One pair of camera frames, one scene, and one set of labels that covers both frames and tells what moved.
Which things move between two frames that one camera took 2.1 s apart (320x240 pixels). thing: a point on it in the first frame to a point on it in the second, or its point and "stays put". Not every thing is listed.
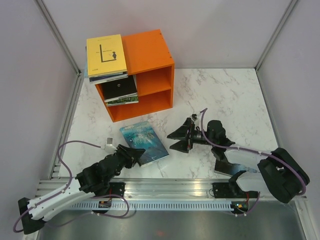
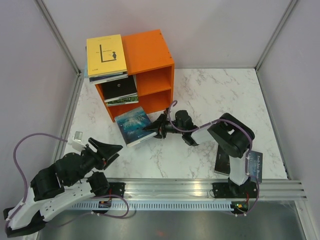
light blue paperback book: x=86 y=73 stays put
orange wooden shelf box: x=147 y=57 stays put
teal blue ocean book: x=142 y=136 to x=131 y=124
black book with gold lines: x=125 y=88 stays put
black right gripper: x=183 y=145 to x=158 y=126
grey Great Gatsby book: x=133 y=99 to x=120 y=97
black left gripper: x=135 y=153 to x=106 y=154
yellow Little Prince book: x=106 y=56 stays put
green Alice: x=133 y=100 stays put
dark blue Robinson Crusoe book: x=107 y=78 stays put
